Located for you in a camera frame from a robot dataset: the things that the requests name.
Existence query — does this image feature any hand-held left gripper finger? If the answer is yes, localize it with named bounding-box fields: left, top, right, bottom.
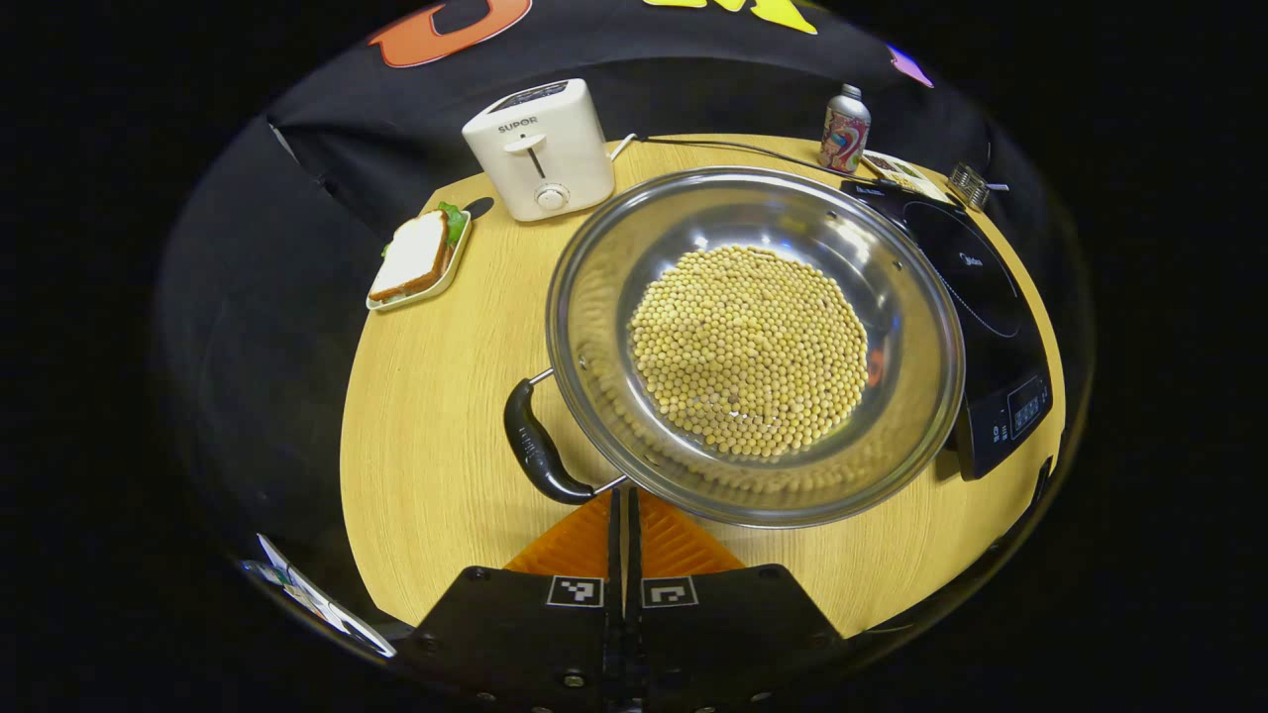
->
left=411, top=487, right=625, bottom=713
left=626, top=487, right=853, bottom=713

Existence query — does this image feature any stainless steel pot black handle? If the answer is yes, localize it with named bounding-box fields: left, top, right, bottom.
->
left=503, top=166, right=967, bottom=529

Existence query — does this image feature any black induction cooktop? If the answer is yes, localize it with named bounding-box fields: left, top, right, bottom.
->
left=840, top=178, right=1056, bottom=481

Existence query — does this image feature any pile of soybeans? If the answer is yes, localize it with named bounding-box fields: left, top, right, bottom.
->
left=628, top=245, right=870, bottom=458

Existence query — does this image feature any small white rectangular plate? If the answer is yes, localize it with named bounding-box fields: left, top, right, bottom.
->
left=366, top=203, right=474, bottom=313

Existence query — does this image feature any white toaster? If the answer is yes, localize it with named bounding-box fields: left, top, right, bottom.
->
left=462, top=78, right=617, bottom=223

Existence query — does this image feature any white divided dish of beans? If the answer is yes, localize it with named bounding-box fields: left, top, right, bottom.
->
left=862, top=151, right=952, bottom=204

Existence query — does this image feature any silver printed drink bottle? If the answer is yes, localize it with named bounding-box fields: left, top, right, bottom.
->
left=818, top=84, right=873, bottom=175

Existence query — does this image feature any black power cable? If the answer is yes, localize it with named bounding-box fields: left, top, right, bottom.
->
left=634, top=135, right=843, bottom=181

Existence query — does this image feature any metal wire basket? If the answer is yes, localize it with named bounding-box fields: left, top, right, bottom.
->
left=946, top=161, right=1011, bottom=211

